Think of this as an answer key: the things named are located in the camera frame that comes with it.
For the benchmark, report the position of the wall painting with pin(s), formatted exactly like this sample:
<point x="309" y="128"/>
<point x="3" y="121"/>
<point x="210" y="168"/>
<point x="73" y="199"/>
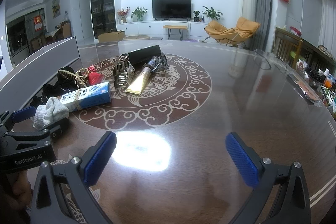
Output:
<point x="56" y="7"/>

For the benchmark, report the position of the rhinestone hair claw clip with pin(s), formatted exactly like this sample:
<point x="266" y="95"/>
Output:
<point x="128" y="74"/>

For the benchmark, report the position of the clear water bottle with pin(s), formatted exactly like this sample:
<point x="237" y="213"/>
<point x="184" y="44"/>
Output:
<point x="66" y="17"/>

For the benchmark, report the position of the wooden bench with metal legs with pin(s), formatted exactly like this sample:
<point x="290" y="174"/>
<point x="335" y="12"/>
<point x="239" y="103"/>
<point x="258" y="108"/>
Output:
<point x="175" y="27"/>

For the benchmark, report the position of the black rectangular box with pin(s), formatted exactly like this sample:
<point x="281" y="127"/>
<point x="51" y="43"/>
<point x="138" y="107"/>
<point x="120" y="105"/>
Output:
<point x="141" y="54"/>

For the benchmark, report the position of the black glossy hair band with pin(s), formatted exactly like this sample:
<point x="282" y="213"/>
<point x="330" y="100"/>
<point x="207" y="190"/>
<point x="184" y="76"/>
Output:
<point x="56" y="90"/>

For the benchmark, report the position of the gold cosmetic tube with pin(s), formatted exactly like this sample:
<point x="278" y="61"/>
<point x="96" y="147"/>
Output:
<point x="137" y="81"/>

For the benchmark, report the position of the large-leaf potted plant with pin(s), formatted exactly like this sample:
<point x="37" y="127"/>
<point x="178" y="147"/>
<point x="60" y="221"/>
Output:
<point x="212" y="12"/>

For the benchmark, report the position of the clear plastic packet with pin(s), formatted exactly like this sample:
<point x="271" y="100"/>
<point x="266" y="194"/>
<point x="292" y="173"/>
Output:
<point x="305" y="90"/>

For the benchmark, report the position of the red tissue box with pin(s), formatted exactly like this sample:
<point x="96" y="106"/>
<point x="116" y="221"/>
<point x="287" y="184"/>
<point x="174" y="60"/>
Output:
<point x="295" y="30"/>

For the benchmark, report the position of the white sock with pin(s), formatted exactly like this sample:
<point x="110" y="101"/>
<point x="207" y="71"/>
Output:
<point x="50" y="113"/>

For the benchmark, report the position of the purple floor mat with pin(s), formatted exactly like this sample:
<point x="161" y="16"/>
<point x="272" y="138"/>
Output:
<point x="193" y="40"/>

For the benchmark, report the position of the white curtain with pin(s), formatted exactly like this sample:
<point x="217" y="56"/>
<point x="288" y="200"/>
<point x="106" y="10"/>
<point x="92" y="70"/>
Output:
<point x="327" y="8"/>

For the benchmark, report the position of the dark glass sliding door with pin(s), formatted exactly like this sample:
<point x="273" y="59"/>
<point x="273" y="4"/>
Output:
<point x="17" y="37"/>

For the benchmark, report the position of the bushy green potted plant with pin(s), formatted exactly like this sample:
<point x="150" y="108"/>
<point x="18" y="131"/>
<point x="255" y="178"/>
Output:
<point x="139" y="12"/>

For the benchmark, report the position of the eyeglasses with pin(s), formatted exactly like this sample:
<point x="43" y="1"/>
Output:
<point x="262" y="57"/>

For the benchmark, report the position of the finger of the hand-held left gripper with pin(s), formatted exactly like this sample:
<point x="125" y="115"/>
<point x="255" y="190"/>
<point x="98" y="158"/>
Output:
<point x="55" y="132"/>
<point x="23" y="112"/>

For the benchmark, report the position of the blue white toothpaste box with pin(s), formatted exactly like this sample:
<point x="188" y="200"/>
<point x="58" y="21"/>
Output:
<point x="86" y="96"/>

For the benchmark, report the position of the wooden dining chair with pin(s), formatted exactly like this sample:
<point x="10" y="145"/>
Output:
<point x="66" y="29"/>

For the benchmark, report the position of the black fluffy hair accessory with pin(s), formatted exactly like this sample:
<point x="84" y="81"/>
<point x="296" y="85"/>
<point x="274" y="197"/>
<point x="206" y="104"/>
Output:
<point x="64" y="80"/>

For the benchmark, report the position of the person's left hand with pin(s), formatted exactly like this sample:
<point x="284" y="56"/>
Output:
<point x="19" y="187"/>

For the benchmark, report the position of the black television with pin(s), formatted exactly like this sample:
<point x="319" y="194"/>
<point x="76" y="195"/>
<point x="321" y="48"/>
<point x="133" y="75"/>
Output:
<point x="172" y="8"/>

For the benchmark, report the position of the grey hair clip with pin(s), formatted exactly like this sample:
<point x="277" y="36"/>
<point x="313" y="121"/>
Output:
<point x="164" y="60"/>

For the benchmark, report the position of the beige round floor cushion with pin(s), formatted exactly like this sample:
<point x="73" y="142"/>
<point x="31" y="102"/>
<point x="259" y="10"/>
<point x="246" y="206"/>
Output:
<point x="136" y="37"/>

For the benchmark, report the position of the red gift pouch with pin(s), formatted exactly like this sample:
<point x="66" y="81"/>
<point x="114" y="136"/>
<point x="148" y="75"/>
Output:
<point x="95" y="77"/>

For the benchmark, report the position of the red flowers in vase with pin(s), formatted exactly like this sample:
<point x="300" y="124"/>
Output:
<point x="122" y="14"/>

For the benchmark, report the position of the white round vase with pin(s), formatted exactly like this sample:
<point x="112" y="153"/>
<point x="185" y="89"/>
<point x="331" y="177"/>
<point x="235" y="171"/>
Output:
<point x="129" y="19"/>

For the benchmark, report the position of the grey curtain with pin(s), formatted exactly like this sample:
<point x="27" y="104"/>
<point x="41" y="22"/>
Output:
<point x="262" y="3"/>

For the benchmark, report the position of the orange lounge chair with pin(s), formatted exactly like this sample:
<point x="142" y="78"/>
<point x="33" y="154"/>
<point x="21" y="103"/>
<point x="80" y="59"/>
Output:
<point x="245" y="26"/>
<point x="216" y="28"/>

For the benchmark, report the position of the small potted plant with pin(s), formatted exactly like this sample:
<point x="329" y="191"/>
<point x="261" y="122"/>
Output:
<point x="196" y="15"/>

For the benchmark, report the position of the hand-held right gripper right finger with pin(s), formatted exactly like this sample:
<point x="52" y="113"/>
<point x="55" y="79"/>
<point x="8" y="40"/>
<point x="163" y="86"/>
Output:
<point x="241" y="161"/>

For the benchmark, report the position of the red door poster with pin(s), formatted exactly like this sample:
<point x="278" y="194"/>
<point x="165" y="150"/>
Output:
<point x="38" y="22"/>

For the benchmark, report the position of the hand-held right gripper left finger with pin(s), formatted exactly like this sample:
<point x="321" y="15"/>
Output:
<point x="99" y="158"/>

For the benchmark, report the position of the white TV cabinet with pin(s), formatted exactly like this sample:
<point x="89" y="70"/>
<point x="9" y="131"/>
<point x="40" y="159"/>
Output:
<point x="157" y="27"/>

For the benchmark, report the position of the black cloth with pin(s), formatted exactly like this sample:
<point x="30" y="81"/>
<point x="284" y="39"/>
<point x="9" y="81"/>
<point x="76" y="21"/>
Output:
<point x="39" y="102"/>

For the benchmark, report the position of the wooden sideboard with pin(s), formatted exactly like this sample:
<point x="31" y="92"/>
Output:
<point x="312" y="52"/>

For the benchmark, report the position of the cardboard box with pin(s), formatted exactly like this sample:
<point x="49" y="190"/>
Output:
<point x="110" y="36"/>

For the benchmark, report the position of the gold loop hair clip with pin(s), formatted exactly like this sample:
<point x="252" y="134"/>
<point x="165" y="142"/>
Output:
<point x="65" y="73"/>

